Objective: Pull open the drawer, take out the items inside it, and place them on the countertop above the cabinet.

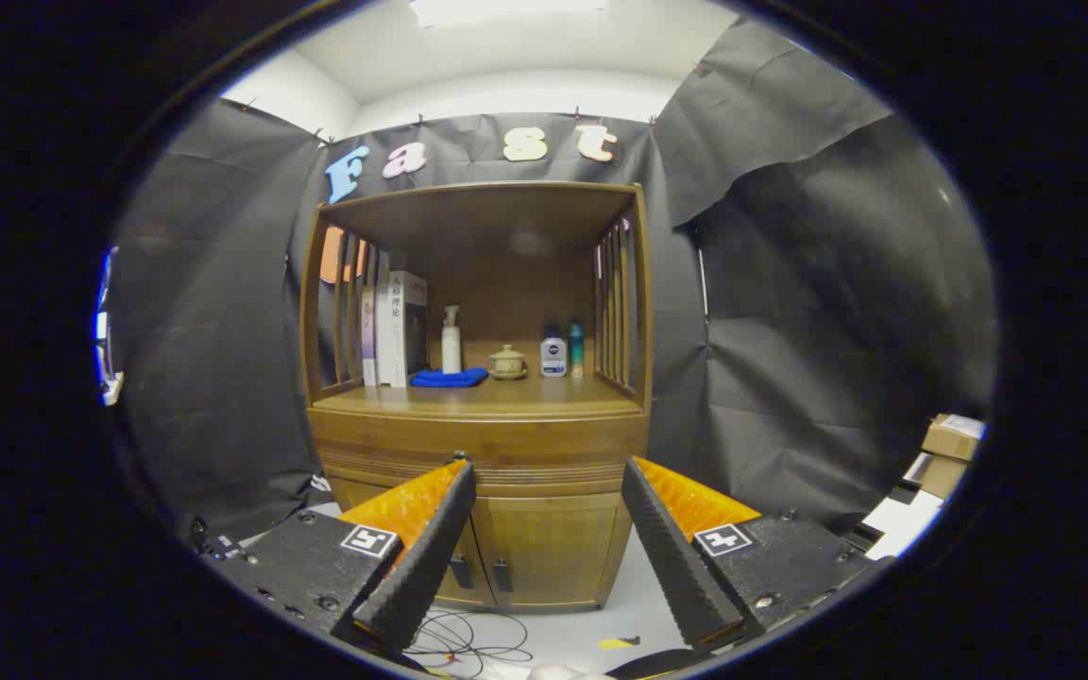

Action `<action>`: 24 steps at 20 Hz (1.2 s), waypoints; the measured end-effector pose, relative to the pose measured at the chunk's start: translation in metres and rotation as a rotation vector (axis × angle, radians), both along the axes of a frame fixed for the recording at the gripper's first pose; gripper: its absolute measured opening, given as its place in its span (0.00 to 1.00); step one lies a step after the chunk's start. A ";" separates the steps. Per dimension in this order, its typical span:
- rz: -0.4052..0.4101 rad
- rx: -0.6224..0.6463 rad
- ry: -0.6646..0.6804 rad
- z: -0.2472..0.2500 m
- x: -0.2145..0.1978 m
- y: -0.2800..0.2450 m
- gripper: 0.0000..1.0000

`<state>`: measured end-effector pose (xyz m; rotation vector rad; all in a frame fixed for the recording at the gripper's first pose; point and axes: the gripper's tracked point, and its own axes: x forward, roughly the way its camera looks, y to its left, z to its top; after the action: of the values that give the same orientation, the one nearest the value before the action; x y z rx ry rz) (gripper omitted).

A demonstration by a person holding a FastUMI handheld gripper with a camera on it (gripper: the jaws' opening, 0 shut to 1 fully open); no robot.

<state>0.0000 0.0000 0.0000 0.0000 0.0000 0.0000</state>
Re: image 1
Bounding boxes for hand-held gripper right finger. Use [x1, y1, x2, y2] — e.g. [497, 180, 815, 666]
[621, 456, 894, 655]

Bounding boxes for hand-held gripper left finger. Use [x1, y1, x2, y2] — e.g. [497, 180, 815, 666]
[193, 456, 479, 662]

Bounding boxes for wooden cabinet door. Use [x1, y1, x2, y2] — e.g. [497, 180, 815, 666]
[331, 477, 498, 607]
[476, 493, 635, 610]

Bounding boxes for wooden countertop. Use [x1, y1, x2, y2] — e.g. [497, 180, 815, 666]
[313, 373, 644, 417]

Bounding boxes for wooden cabinet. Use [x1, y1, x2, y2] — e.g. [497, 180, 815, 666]
[298, 181, 655, 615]

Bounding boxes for blue cloth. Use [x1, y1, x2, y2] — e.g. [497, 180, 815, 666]
[410, 367, 489, 388]

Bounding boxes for white pump bottle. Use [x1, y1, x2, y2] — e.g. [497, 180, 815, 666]
[441, 304, 463, 375]

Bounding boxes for thin pale purple book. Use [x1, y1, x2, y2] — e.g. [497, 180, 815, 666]
[361, 285, 379, 386]

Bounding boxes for thick white book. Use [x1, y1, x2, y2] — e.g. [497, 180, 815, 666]
[376, 271, 429, 389]

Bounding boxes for white bottle with blue cap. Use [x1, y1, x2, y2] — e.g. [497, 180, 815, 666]
[540, 326, 569, 379]

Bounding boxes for cardboard box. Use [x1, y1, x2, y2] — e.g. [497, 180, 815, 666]
[917, 453, 970, 500]
[922, 413, 987, 462]

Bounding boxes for ceiling light panel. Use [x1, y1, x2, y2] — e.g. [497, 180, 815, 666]
[409, 0, 607, 27]

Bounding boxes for black cables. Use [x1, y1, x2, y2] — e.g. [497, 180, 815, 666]
[407, 609, 536, 679]

